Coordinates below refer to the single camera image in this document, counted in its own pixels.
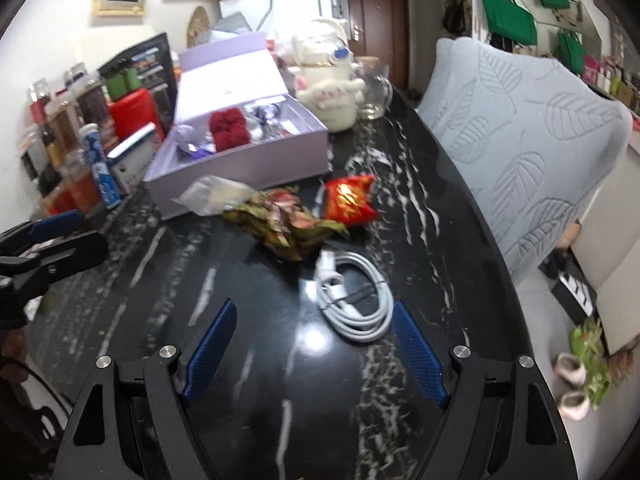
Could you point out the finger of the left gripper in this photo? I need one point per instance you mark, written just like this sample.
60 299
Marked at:
62 260
21 238

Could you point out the spice jar red contents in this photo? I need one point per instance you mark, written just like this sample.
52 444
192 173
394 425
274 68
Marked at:
39 96

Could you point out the red snack packet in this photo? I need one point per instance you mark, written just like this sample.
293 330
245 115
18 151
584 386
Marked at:
348 201

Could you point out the blue white tube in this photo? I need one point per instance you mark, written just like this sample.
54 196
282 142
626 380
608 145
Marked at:
94 153

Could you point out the white blue small box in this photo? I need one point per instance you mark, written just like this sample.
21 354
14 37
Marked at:
131 158

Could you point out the silver purple snack packet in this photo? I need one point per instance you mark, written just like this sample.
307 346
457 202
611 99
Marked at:
263 121

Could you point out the cream white kettle bottle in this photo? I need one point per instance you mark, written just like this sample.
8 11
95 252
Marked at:
324 71

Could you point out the black printed package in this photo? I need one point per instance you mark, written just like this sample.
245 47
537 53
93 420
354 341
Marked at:
151 59

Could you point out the grey leaf pattern cushion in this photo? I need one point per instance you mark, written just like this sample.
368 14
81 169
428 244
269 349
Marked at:
531 140

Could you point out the red canister green lid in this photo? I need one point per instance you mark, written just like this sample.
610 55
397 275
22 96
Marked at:
132 105

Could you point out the brown wooden door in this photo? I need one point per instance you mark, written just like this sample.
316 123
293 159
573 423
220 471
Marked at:
380 29

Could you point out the lavender gift box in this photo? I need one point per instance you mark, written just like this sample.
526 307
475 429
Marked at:
235 73

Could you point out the green brown snack packet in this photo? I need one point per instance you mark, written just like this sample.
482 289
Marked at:
278 219

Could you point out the clear glass mug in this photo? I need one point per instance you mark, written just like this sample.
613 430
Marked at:
378 94

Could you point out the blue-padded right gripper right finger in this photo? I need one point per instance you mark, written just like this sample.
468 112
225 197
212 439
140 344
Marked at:
420 356

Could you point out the black hanging handbag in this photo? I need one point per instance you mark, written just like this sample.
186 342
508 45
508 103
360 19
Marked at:
457 18

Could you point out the green tote bag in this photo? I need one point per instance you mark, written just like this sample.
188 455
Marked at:
508 20

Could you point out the white refrigerator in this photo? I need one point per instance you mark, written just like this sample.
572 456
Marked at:
276 18

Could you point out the clear bag with white item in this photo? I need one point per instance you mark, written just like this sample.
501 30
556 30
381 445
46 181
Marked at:
212 196

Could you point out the grey mailer bag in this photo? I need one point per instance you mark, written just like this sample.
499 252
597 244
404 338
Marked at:
230 27

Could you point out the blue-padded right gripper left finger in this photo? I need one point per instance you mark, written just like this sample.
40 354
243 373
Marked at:
204 349

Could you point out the woven straw fan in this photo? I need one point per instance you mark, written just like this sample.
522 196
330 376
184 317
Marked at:
198 24

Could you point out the red knitted soft object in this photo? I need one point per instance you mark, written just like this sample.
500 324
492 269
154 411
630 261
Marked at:
228 129

